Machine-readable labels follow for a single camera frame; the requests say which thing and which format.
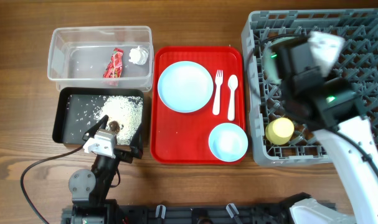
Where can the white tissue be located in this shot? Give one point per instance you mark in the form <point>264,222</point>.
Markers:
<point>138,56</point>

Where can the green bowl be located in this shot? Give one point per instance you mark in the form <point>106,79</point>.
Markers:
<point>270,69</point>

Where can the white plastic spoon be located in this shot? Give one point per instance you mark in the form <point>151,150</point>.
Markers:
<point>232,84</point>

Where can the clear plastic bin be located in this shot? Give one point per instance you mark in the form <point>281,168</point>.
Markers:
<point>78,57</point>

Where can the rice and food scraps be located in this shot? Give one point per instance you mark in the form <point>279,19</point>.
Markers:
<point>124,116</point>

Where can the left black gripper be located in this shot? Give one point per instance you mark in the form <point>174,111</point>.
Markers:
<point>135,149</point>

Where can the red serving tray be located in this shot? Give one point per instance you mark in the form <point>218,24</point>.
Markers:
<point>182,138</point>

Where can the grey dishwasher rack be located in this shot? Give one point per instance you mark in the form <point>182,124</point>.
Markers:
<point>358,63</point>

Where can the yellow cup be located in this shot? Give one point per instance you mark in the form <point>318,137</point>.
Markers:
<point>279,131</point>

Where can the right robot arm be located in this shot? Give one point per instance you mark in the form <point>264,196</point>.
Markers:
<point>335,114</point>

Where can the light blue bowl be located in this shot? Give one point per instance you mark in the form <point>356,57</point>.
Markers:
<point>228,142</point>

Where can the red snack wrapper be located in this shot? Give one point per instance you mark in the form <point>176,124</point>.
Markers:
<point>115,67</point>

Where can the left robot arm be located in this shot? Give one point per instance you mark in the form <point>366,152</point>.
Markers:
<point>89,187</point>

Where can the black waste tray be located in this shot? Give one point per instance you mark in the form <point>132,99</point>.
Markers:
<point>78,110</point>

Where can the white plastic fork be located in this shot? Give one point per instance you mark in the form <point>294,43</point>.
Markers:
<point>218,82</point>

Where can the light blue plate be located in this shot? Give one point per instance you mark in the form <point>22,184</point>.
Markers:
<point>185,86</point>

